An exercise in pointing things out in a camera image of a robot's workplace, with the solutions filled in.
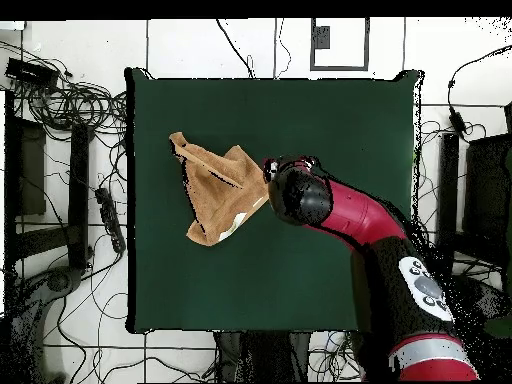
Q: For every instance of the tan terry towel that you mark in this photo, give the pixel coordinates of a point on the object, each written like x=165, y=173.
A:
x=220, y=192

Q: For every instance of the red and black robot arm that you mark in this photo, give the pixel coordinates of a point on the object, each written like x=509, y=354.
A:
x=356, y=216

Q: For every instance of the dark green table cloth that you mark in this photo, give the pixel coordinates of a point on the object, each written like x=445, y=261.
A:
x=240, y=280

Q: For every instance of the black power strip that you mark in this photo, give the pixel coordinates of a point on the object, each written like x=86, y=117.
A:
x=110, y=220

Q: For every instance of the grey stand base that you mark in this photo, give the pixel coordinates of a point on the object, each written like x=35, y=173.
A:
x=488, y=298
x=52, y=282

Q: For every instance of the black electronics box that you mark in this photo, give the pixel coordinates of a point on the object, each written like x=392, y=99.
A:
x=30, y=72

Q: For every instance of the grey square floor frame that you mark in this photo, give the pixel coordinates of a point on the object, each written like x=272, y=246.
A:
x=321, y=38

